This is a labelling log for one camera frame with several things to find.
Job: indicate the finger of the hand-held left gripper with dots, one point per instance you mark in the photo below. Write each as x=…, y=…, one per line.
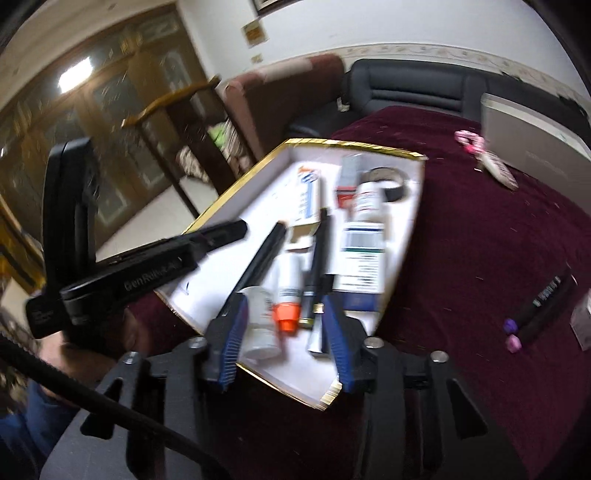
x=217, y=235

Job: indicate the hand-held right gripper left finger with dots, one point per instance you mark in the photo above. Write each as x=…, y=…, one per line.
x=233, y=341

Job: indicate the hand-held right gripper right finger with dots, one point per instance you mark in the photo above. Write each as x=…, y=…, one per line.
x=339, y=341

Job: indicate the dark pen gold tip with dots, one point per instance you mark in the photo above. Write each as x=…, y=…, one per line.
x=322, y=323

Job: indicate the small white bottle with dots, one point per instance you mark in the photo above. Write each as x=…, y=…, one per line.
x=261, y=327

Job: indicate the white tube orange cap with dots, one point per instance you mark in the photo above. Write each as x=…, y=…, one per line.
x=288, y=295

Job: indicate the gold-edged white tray box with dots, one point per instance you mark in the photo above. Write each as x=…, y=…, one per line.
x=277, y=184

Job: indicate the small beige box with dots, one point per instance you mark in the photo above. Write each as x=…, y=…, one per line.
x=302, y=235

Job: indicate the white barcode medicine box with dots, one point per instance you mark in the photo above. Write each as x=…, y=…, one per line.
x=360, y=258

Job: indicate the black pen gold ends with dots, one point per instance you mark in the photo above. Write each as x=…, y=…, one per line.
x=317, y=258

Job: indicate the white blue carton box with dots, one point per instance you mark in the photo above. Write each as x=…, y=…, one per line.
x=308, y=194

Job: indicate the person's left hand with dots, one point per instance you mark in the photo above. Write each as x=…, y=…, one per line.
x=92, y=364

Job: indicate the green cloth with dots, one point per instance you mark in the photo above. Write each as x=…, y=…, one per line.
x=219, y=136

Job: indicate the wooden chair gold trim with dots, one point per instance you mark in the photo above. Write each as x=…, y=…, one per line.
x=171, y=99

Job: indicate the brown upholstered chair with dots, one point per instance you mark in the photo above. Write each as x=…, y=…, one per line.
x=277, y=101

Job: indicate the tape roll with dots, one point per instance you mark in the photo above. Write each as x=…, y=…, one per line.
x=392, y=184

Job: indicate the wooden glass-door cabinet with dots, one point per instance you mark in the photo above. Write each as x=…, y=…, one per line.
x=92, y=106

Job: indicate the purple-capped marker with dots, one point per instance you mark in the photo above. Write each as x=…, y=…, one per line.
x=535, y=302

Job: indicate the pink-capped marker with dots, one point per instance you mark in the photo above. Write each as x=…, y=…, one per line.
x=542, y=323

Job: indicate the framed painting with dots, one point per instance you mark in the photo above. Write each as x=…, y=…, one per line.
x=270, y=5

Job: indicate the pink scissors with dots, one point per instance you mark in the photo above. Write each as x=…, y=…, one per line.
x=489, y=159

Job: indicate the black leather sofa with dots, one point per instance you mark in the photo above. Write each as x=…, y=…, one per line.
x=406, y=87

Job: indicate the large grey box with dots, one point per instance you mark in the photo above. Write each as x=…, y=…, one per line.
x=531, y=134

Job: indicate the small yellow wall frame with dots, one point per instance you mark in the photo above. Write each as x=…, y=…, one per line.
x=255, y=33

